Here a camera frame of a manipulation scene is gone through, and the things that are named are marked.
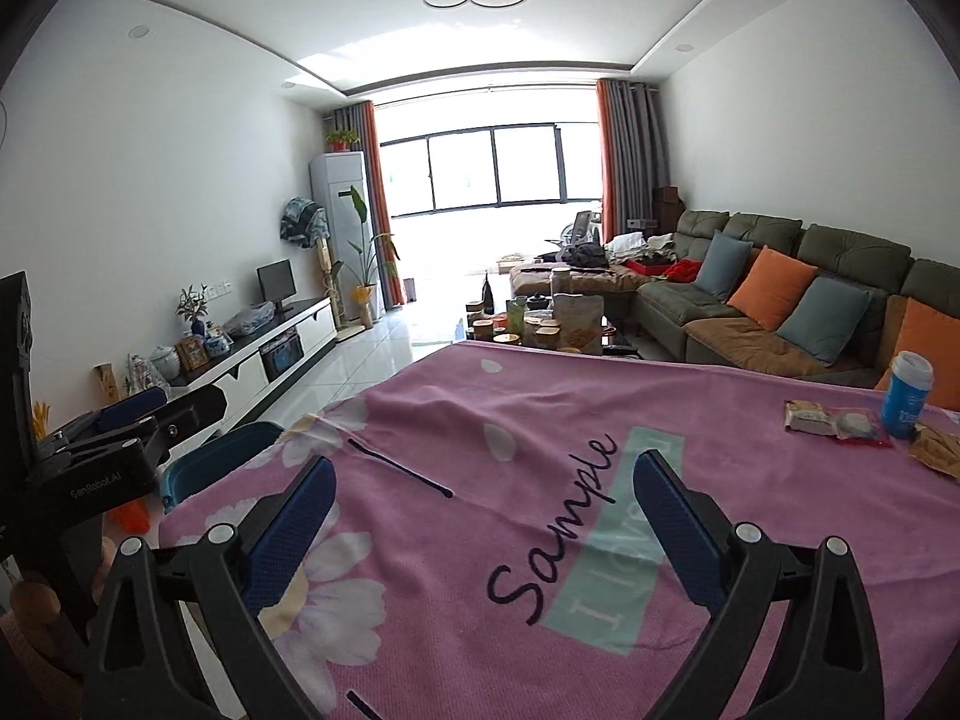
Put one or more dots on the fingers of the left gripper seen aside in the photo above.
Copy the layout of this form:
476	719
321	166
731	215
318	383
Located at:
175	420

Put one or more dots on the grey blue cushion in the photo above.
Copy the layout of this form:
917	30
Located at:
825	318
723	264

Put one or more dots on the orange cushion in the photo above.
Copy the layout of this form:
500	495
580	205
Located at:
926	352
772	288

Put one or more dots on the pink floral tablecloth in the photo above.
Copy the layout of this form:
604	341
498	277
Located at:
486	556

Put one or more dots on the small black monitor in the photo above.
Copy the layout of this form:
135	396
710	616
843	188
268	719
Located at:
277	283

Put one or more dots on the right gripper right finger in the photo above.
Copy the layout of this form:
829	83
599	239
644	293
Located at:
826	662

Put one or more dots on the grey blue cushion far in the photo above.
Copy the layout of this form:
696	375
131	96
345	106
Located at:
723	264

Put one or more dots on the left hand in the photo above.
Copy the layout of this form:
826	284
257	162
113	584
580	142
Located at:
44	659

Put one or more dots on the orange cushion near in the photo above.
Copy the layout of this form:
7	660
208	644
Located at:
926	352

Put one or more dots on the white TV cabinet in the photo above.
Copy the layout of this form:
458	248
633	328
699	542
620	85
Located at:
242	376

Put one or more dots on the white standing air conditioner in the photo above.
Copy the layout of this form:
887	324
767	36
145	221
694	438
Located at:
339	185

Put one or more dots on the clear plastic snack wrapper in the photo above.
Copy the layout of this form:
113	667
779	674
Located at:
848	425

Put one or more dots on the teal trash bin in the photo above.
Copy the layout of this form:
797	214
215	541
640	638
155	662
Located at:
214	460

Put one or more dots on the coffee table with jars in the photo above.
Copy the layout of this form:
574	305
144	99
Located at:
585	311

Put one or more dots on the brown snack packet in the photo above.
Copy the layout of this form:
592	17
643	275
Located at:
938	451

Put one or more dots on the blue white paper cup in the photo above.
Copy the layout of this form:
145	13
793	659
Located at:
910	382

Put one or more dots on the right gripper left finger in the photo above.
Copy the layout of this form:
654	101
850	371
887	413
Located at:
143	664

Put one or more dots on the grey blue cushion near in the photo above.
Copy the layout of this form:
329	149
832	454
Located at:
825	318

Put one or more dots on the green sofa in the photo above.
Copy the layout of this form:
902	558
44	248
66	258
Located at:
693	326

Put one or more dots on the tall potted plant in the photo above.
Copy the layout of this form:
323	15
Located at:
357	252

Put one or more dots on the orange cushion far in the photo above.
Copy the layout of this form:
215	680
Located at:
772	288

